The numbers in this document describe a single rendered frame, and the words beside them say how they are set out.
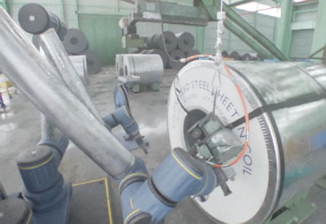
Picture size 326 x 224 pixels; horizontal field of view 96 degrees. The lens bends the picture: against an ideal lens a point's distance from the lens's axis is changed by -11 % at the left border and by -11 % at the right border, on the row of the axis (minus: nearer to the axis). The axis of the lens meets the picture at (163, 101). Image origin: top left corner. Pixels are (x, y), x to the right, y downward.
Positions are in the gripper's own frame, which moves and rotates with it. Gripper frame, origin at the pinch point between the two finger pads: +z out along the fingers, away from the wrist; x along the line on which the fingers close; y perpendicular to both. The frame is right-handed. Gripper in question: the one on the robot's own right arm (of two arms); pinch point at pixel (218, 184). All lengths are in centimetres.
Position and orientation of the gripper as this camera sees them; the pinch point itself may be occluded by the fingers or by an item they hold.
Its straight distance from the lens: 79.2
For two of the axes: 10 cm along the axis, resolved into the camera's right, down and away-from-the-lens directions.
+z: 5.6, 4.7, 6.8
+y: 2.9, 6.6, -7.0
